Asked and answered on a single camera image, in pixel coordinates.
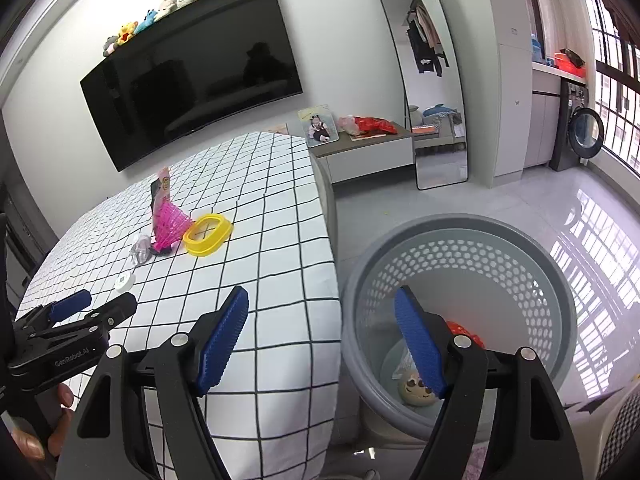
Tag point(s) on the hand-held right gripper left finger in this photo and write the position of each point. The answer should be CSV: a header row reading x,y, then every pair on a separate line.
x,y
222,340

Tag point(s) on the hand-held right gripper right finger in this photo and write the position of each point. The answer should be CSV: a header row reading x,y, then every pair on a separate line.
x,y
420,345

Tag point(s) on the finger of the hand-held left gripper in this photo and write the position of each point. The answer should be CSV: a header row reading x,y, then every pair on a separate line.
x,y
70,305
115,310

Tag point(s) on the light blue wipes packet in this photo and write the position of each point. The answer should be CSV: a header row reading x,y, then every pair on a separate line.
x,y
402,367

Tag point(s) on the white round jar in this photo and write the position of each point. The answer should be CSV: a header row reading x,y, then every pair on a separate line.
x,y
124,282

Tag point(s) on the red plastic bag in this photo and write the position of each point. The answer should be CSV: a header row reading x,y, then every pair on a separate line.
x,y
462,330

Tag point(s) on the beige plush ball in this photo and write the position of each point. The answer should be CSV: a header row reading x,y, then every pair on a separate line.
x,y
412,390

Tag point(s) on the clear plastic wrapper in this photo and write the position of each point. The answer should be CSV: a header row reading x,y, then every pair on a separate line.
x,y
142,250

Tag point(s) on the grey perforated laundry basket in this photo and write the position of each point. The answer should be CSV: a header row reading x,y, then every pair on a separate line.
x,y
465,255

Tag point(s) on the pink plastic mesh basket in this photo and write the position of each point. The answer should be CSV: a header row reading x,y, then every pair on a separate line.
x,y
172,225

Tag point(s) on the pink snack packet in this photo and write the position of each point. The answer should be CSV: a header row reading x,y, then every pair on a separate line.
x,y
162,190

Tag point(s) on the person's left hand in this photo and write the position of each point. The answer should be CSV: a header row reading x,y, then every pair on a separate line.
x,y
65,402

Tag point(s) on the bed with checked sheet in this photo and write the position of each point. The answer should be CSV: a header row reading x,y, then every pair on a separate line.
x,y
265,210

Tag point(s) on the low grey television cabinet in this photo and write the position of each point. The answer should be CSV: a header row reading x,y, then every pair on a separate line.
x,y
370,157

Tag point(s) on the tall standing mirror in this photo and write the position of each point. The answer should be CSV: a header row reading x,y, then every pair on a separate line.
x,y
435,150

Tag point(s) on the flat book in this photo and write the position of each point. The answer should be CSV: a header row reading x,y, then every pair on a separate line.
x,y
365,136

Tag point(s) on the houndstooth chair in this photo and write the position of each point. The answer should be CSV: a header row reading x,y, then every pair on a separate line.
x,y
625,425

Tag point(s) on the red bag on cabinet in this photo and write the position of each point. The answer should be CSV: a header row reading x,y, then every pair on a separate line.
x,y
372,125

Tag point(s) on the pale pink bag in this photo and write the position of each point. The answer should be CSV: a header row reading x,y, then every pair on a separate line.
x,y
345,122

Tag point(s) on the tall white cabinet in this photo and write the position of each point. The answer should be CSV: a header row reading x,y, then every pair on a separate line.
x,y
510,110

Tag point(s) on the white counter cabinet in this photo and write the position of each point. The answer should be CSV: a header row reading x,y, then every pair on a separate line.
x,y
542,125

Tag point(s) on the grey washing machine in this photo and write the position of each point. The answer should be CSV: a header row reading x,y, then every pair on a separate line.
x,y
580,132

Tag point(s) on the blue container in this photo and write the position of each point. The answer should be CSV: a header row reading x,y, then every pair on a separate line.
x,y
536,50

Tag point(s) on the red plastic basin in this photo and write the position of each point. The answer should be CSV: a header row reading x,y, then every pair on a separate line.
x,y
567,62

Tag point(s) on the barred window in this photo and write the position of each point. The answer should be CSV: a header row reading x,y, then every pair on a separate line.
x,y
617,85

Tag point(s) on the baby photo frame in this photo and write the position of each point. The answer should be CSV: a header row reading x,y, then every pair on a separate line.
x,y
319,127

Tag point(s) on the black wall television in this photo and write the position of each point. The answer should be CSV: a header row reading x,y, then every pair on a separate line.
x,y
190,75

